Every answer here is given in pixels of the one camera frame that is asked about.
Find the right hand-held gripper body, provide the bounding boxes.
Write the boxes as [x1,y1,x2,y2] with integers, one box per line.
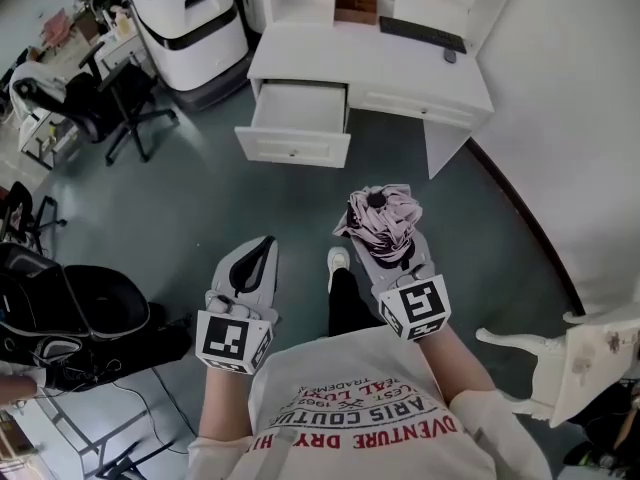
[372,262,454,342]

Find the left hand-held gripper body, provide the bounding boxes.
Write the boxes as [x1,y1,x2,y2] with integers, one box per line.
[194,287,280,374]

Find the pink black umbrella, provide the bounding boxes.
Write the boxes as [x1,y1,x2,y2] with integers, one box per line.
[332,183,425,270]

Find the person's left forearm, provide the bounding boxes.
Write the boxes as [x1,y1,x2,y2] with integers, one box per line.
[198,365,254,439]

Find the person's right forearm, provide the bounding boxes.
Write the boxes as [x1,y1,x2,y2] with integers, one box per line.
[417,325,501,409]

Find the wide white drawer front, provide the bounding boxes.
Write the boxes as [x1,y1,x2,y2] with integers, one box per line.
[357,87,476,129]

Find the white desk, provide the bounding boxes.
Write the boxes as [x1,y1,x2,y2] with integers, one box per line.
[247,0,524,180]

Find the person's white shoe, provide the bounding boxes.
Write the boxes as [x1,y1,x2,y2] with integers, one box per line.
[327,246,351,294]

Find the person's black trousers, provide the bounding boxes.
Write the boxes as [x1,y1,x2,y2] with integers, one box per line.
[327,267,386,339]

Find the person's white printed shirt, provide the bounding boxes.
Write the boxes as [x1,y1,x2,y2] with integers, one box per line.
[187,330,551,480]

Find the black backpack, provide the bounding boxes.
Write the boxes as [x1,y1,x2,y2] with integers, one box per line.
[0,241,94,369]

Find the black office chair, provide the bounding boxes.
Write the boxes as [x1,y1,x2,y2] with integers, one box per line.
[63,42,180,167]

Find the white and black machine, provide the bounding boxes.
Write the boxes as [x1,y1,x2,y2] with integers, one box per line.
[122,0,256,113]

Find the black keyboard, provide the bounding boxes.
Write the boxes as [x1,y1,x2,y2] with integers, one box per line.
[378,15,468,55]

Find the brown wooden organiser box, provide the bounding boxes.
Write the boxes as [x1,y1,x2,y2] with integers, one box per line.
[333,0,379,27]

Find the grey cloth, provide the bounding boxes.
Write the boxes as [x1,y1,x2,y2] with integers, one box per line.
[10,60,69,119]

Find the black floor cable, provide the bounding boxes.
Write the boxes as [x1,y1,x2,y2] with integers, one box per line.
[112,367,201,455]

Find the grey neck strap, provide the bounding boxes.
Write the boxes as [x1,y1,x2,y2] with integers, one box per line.
[247,426,300,480]

